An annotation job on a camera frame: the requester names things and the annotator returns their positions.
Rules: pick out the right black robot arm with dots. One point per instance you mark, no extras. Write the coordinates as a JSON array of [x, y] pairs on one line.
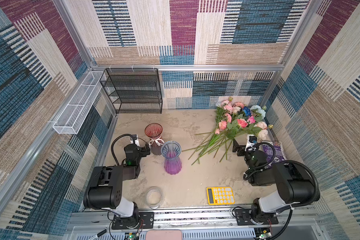
[[296, 184]]

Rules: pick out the dark red glass vase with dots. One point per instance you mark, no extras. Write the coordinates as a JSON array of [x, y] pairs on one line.
[[154, 132]]

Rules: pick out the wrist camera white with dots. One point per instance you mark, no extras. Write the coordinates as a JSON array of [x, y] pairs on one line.
[[251, 141], [134, 140]]

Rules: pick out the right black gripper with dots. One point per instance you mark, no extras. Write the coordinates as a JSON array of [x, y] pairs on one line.
[[240, 149]]

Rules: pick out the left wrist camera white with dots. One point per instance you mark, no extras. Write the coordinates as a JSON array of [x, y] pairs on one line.
[[134, 140]]

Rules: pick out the purple blue glass vase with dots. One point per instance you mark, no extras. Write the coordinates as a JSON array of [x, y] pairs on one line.
[[171, 151]]

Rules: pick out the purple packet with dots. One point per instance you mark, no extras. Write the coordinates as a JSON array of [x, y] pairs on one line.
[[274, 156]]

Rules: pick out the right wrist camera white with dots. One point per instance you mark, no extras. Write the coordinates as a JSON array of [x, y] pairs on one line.
[[251, 141]]

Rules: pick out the yellow calculator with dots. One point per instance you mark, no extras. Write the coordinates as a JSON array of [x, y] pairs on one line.
[[218, 196]]

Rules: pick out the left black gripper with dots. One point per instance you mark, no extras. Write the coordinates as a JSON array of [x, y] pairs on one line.
[[145, 149]]

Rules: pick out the white mesh wall basket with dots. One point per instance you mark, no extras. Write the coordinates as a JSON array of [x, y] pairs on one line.
[[75, 112]]

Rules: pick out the black wire shelf rack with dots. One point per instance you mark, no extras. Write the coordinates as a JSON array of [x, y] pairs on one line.
[[133, 91]]

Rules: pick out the pile of artificial flowers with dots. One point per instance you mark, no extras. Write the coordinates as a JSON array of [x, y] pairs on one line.
[[233, 119]]

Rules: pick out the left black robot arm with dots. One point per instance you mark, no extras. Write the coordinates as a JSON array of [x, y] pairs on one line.
[[105, 187]]

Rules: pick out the clear tape roll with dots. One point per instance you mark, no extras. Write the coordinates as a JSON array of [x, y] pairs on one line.
[[154, 198]]

